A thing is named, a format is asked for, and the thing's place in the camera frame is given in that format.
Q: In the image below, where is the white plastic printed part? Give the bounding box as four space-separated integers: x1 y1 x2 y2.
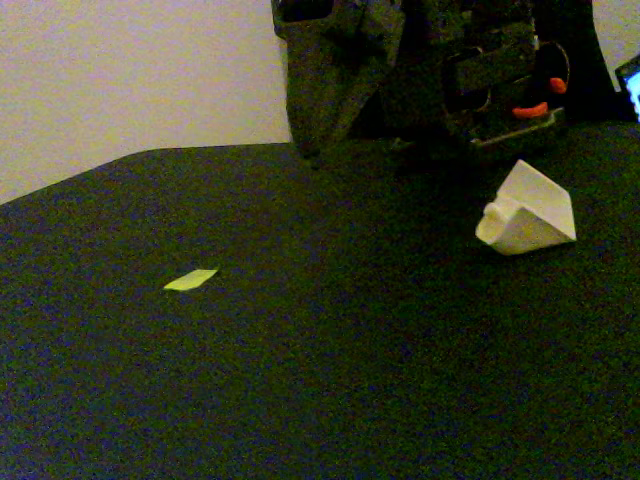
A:
474 158 578 257

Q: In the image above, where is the dark blue desk mat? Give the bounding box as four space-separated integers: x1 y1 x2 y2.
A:
0 142 640 480

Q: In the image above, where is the black and orange table clamp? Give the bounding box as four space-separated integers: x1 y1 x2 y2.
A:
510 75 570 121

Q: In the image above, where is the small green paper note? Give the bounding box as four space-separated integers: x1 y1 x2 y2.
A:
162 268 220 293

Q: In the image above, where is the laptop with lit screen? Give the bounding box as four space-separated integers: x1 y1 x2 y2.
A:
614 53 640 124

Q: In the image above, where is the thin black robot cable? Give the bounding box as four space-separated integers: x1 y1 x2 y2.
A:
538 40 572 84

